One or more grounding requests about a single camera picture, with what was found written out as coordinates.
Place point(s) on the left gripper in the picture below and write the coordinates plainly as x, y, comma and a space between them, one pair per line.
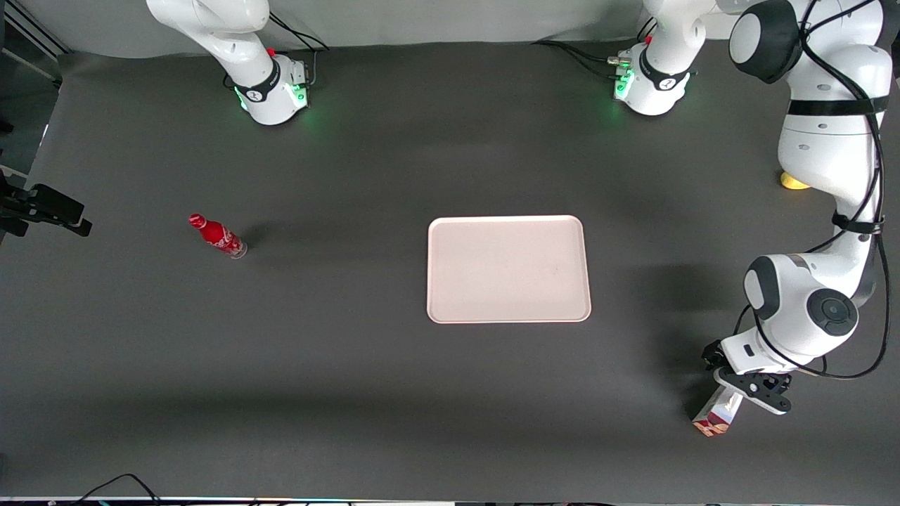
712, 355

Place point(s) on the red cookie box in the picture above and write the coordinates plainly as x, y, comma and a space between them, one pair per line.
714, 418

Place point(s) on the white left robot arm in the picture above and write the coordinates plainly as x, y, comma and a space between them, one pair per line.
823, 147

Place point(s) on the pale pink plastic tray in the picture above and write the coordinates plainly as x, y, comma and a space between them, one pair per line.
506, 270

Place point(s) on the red cola bottle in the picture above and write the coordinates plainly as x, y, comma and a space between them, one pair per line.
216, 235

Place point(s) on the yellow lemon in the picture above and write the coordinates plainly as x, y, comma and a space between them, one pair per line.
793, 183

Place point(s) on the dark grey table mat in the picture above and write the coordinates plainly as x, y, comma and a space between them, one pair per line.
351, 393

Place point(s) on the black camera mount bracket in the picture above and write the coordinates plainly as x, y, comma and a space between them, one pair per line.
763, 390

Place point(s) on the aluminium frame rail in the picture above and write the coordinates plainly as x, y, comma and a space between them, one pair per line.
35, 28

